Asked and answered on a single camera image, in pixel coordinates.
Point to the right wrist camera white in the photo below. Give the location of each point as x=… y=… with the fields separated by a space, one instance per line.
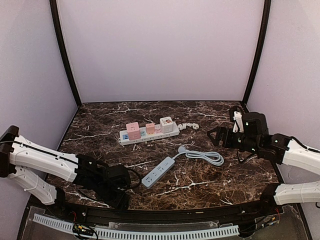
x=235 y=114

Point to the left black frame post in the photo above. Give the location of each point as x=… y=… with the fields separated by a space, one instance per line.
x=63 y=51

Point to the black front rail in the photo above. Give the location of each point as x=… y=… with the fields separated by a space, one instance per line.
x=239 y=213

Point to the small circuit board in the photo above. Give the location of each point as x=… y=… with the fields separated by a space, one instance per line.
x=82 y=229

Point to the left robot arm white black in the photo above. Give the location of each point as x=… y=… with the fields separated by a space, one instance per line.
x=19 y=158

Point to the black frame post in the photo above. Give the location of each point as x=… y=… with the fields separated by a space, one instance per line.
x=63 y=51
x=258 y=51

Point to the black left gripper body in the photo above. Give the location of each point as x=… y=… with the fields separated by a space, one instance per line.
x=120 y=200

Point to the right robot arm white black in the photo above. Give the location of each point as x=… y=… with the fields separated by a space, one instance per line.
x=251 y=134

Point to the light blue cable duct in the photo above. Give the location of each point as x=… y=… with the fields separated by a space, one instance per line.
x=118 y=231

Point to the light blue power strip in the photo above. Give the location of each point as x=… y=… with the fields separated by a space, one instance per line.
x=158 y=172

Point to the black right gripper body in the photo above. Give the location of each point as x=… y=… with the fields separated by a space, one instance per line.
x=227 y=136

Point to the right black frame post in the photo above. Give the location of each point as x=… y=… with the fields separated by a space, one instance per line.
x=258 y=51

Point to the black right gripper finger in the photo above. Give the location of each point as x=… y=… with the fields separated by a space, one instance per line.
x=214 y=130
x=215 y=137

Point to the white cube socket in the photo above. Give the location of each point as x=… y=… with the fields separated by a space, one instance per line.
x=166 y=124

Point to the pink usb charger plug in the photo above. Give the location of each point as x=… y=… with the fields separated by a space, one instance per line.
x=150 y=128

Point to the pink cube socket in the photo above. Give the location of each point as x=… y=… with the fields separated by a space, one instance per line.
x=133 y=131

